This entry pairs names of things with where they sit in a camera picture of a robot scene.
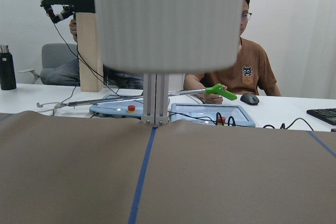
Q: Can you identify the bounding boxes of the teach pendant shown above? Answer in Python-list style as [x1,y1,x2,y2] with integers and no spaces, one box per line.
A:
[89,93,171,120]
[169,103,256,127]

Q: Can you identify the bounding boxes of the person in grey trousers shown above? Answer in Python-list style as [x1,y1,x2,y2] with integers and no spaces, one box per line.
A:
[40,18,144,90]

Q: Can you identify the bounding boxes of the aluminium camera post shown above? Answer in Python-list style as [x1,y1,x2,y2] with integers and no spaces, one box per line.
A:
[142,73,169,125]

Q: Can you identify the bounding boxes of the wooden block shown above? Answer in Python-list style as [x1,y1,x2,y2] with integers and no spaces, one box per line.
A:
[76,13,103,92]

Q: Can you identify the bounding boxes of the black keyboard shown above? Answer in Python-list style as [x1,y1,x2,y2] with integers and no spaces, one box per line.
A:
[306,108,335,125]

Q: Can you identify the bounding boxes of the white ribbed mug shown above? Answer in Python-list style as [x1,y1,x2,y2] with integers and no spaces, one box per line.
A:
[94,0,243,73]

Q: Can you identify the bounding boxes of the green handled grabber tool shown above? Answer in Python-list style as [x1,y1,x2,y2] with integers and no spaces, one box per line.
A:
[168,83,237,101]

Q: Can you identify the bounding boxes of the black pendant cable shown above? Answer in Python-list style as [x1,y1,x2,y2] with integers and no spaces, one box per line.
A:
[167,111,316,132]

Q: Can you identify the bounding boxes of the black water bottle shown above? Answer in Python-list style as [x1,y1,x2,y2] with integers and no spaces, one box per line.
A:
[1,45,16,90]

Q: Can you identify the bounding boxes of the right teach pendant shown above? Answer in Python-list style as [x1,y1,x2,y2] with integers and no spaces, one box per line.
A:
[169,103,256,127]

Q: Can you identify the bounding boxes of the grey office chair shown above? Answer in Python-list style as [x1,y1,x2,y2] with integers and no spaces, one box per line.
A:
[19,43,77,84]

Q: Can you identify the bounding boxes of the left teach pendant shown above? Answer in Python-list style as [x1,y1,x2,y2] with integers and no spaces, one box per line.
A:
[89,93,171,120]

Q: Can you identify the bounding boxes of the black computer mouse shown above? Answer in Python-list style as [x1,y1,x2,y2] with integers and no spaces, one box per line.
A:
[240,93,259,105]

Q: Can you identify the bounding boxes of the man in brown shirt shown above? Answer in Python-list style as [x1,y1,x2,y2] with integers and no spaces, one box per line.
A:
[183,0,281,105]

